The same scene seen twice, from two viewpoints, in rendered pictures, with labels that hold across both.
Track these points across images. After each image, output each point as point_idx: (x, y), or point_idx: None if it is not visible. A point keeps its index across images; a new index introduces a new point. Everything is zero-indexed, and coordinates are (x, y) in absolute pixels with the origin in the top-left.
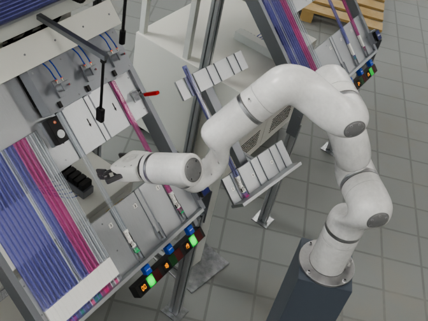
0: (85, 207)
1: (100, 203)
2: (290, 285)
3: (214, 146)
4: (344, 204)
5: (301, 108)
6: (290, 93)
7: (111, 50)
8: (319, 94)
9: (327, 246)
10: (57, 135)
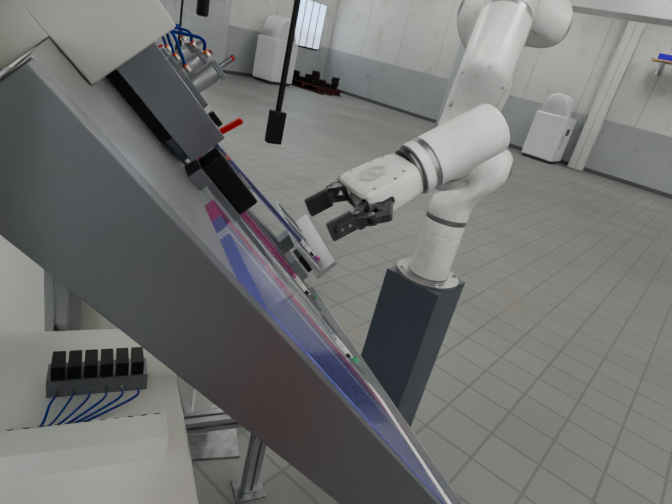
0: (164, 395)
1: (175, 376)
2: (412, 319)
3: (508, 78)
4: (440, 192)
5: (537, 9)
6: None
7: (168, 45)
8: None
9: (448, 242)
10: (245, 185)
